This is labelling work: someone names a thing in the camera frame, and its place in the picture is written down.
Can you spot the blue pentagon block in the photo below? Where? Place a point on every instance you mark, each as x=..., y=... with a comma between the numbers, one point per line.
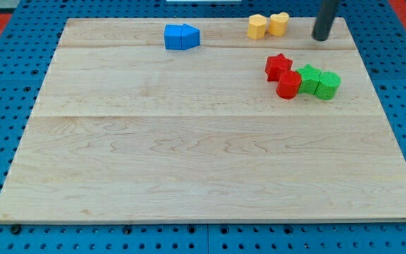
x=190, y=37

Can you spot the red star block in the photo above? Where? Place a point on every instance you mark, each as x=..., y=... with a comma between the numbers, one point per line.
x=275, y=65

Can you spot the blue cube block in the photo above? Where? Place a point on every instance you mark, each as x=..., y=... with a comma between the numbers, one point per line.
x=172, y=37

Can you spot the yellow heart block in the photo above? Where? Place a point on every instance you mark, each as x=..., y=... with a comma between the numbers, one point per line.
x=278, y=24

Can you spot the light wooden board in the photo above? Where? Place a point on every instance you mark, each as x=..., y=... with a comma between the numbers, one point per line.
x=124, y=131

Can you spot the red cylinder block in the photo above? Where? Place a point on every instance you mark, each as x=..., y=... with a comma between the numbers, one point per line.
x=288, y=84

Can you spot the green cylinder block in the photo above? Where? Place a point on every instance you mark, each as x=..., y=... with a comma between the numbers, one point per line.
x=328, y=85

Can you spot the yellow hexagon block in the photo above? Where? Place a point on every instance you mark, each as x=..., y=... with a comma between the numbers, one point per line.
x=256, y=26

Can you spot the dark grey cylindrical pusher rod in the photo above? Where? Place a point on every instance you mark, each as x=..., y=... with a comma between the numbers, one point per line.
x=324, y=19

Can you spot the green star block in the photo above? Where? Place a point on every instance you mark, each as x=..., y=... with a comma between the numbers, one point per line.
x=309, y=79

